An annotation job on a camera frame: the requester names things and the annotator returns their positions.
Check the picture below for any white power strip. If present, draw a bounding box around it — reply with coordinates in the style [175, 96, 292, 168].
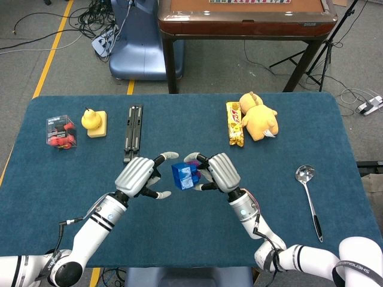
[355, 95, 383, 116]

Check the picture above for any yellow sponge block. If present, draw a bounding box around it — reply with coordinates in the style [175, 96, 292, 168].
[86, 111, 108, 138]

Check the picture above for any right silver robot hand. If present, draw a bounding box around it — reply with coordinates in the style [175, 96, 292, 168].
[184, 151, 242, 194]

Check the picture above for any black floor cable tangle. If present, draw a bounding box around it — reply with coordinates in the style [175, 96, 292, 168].
[13, 0, 120, 63]

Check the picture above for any brown mahjong table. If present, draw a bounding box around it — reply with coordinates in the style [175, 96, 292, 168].
[157, 0, 338, 94]

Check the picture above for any yellow snack packet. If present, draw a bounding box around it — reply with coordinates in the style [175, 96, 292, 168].
[226, 101, 245, 148]

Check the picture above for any blue robot torso base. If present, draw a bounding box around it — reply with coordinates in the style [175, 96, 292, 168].
[124, 267, 254, 287]

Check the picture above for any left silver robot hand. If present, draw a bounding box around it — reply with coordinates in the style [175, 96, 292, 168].
[115, 151, 180, 200]

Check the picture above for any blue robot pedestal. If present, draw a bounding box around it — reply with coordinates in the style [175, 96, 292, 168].
[109, 0, 185, 81]

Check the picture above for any blue building block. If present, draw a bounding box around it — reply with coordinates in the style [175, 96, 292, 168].
[171, 162, 202, 191]

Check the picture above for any metal ladle with black handle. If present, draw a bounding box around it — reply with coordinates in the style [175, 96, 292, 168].
[294, 164, 324, 243]

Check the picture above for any clear box with red parts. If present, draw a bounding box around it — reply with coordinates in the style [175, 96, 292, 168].
[45, 114, 78, 150]

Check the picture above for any black folding stand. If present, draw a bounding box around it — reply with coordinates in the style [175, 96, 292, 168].
[123, 103, 144, 164]

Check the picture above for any yellow plush toy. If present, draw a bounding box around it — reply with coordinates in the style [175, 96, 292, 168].
[238, 91, 279, 142]

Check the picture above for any yellow pear toy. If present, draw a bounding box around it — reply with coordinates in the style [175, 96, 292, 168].
[81, 107, 102, 130]

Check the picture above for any black tripod stand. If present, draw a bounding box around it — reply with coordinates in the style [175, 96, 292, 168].
[269, 0, 360, 92]

